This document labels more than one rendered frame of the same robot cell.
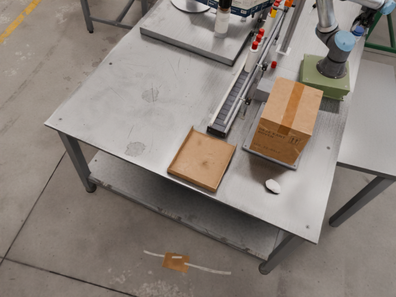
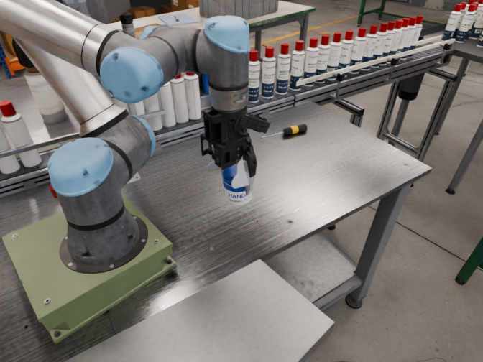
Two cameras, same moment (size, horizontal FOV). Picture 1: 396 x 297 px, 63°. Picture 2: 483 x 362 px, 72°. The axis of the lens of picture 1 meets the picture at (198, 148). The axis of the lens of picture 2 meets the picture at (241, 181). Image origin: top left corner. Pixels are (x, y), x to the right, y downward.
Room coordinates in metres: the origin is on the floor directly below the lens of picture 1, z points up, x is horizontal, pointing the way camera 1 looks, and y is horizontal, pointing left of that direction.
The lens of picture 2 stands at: (1.43, -1.32, 1.49)
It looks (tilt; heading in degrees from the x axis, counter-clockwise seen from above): 39 degrees down; 40
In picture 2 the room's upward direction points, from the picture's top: straight up
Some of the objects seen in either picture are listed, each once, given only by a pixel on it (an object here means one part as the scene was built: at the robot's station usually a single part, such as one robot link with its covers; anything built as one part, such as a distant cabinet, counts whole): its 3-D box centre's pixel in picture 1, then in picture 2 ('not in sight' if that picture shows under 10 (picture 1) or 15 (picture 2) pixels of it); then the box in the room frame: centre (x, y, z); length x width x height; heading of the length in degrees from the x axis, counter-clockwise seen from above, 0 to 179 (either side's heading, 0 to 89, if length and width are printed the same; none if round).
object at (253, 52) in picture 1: (251, 56); not in sight; (1.53, -0.24, 0.98); 0.05 x 0.05 x 0.20
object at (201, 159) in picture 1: (203, 157); not in sight; (0.88, -0.03, 0.85); 0.30 x 0.26 x 0.04; 162
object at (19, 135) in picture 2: (258, 44); (19, 135); (1.66, -0.28, 0.98); 0.05 x 0.05 x 0.20
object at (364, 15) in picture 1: (368, 15); (226, 133); (1.86, -0.91, 1.14); 0.09 x 0.08 x 0.12; 172
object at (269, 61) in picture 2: not in sight; (268, 73); (2.51, -0.55, 0.98); 0.05 x 0.05 x 0.20
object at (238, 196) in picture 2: (356, 33); (237, 184); (1.89, -0.92, 0.99); 0.07 x 0.07 x 0.07
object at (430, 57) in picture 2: not in sight; (360, 134); (3.18, -0.76, 0.47); 1.17 x 0.38 x 0.94; 162
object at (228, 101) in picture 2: not in sight; (230, 95); (1.87, -0.92, 1.22); 0.08 x 0.08 x 0.05
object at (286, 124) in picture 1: (284, 121); not in sight; (1.08, -0.42, 0.99); 0.30 x 0.24 x 0.27; 164
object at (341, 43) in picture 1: (341, 45); (88, 178); (1.63, -0.75, 1.07); 0.13 x 0.12 x 0.14; 26
